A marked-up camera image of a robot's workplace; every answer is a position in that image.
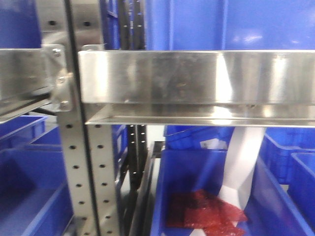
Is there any large blue bin upper shelf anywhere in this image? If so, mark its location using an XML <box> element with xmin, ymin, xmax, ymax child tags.
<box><xmin>145</xmin><ymin>0</ymin><xmax>315</xmax><ymax>50</ymax></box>

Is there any stainless steel shelf beam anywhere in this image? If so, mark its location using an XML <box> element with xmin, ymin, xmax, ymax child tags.
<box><xmin>78</xmin><ymin>49</ymin><xmax>315</xmax><ymax>127</ymax></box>

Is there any left steel shelf beam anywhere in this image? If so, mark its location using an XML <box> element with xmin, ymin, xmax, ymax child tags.
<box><xmin>0</xmin><ymin>49</ymin><xmax>52</xmax><ymax>123</ymax></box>

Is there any blue bin rear centre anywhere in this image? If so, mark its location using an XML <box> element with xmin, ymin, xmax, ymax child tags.
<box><xmin>164</xmin><ymin>125</ymin><xmax>234</xmax><ymax>150</ymax></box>

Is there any blue bin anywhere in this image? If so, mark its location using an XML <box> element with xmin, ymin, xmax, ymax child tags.
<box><xmin>259</xmin><ymin>127</ymin><xmax>315</xmax><ymax>185</ymax></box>
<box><xmin>0</xmin><ymin>115</ymin><xmax>48</xmax><ymax>150</ymax></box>
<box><xmin>164</xmin><ymin>125</ymin><xmax>234</xmax><ymax>150</ymax></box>
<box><xmin>150</xmin><ymin>149</ymin><xmax>314</xmax><ymax>236</ymax></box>
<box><xmin>0</xmin><ymin>0</ymin><xmax>41</xmax><ymax>49</ymax></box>
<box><xmin>288</xmin><ymin>153</ymin><xmax>315</xmax><ymax>229</ymax></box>
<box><xmin>0</xmin><ymin>148</ymin><xmax>73</xmax><ymax>236</ymax></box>

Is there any right perforated steel upright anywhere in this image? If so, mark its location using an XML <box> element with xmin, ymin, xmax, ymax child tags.
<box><xmin>71</xmin><ymin>0</ymin><xmax>121</xmax><ymax>236</ymax></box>

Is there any perforated steel upright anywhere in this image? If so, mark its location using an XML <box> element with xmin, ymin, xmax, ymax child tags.
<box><xmin>71</xmin><ymin>0</ymin><xmax>121</xmax><ymax>236</ymax></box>
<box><xmin>36</xmin><ymin>0</ymin><xmax>97</xmax><ymax>236</ymax></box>

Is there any white paper strip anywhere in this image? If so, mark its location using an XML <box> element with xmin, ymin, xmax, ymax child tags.
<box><xmin>190</xmin><ymin>126</ymin><xmax>266</xmax><ymax>236</ymax></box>

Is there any red bubble wrap bag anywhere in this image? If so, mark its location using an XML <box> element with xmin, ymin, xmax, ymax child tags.
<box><xmin>166</xmin><ymin>189</ymin><xmax>247</xmax><ymax>236</ymax></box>

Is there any black perforated rear upright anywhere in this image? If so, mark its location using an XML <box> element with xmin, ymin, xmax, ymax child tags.
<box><xmin>117</xmin><ymin>0</ymin><xmax>147</xmax><ymax>190</ymax></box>

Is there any blue bin rear right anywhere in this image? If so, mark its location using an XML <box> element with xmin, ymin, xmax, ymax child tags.
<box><xmin>259</xmin><ymin>127</ymin><xmax>315</xmax><ymax>185</ymax></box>

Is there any blue bin rear left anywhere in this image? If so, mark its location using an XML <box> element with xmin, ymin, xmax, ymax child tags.
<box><xmin>0</xmin><ymin>115</ymin><xmax>48</xmax><ymax>150</ymax></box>

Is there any left perforated steel upright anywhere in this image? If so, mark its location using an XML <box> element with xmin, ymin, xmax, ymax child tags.
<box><xmin>36</xmin><ymin>0</ymin><xmax>97</xmax><ymax>236</ymax></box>

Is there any blue bin lower centre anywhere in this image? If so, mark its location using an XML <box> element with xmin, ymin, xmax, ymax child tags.
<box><xmin>150</xmin><ymin>149</ymin><xmax>314</xmax><ymax>236</ymax></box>

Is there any blue bin lower left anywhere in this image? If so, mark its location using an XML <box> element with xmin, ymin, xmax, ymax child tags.
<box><xmin>0</xmin><ymin>148</ymin><xmax>73</xmax><ymax>236</ymax></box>

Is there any blue bin lower right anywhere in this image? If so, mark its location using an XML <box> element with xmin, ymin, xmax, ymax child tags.
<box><xmin>288</xmin><ymin>153</ymin><xmax>315</xmax><ymax>229</ymax></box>

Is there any blue bin upper left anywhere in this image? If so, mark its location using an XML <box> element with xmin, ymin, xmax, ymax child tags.
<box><xmin>0</xmin><ymin>0</ymin><xmax>41</xmax><ymax>49</ymax></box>

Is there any steel bolted bracket plate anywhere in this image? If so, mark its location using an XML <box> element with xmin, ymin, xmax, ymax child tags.
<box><xmin>43</xmin><ymin>44</ymin><xmax>73</xmax><ymax>112</ymax></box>

